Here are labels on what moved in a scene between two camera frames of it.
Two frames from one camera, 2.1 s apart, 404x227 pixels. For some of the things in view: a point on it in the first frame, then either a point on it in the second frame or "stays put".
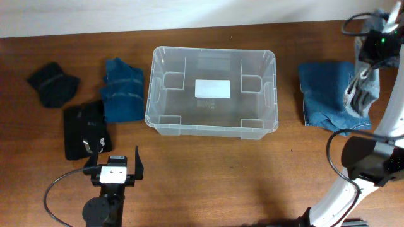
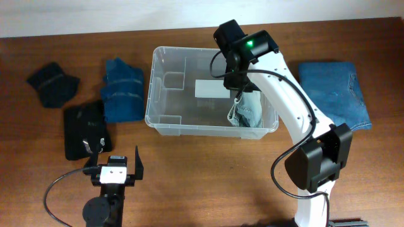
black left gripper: [130, 178] stays put
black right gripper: [366, 53] to [229, 83]
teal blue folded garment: [122, 91] stays put
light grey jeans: [363, 89] to [248, 112]
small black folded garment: [55, 88] stays put
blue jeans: [324, 85] stays put
